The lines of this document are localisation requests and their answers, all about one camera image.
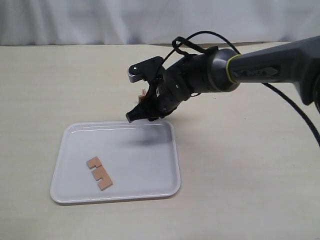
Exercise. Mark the white backdrop curtain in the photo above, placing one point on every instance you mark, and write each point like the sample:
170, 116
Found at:
108, 22

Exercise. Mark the white rectangular plastic tray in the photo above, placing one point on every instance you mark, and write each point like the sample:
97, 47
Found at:
141, 159

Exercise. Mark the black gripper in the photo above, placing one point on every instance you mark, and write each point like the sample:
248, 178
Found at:
168, 89

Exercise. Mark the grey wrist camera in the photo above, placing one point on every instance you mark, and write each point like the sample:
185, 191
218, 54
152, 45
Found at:
144, 70

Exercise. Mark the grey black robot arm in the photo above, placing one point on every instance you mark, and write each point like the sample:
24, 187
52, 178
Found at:
215, 70

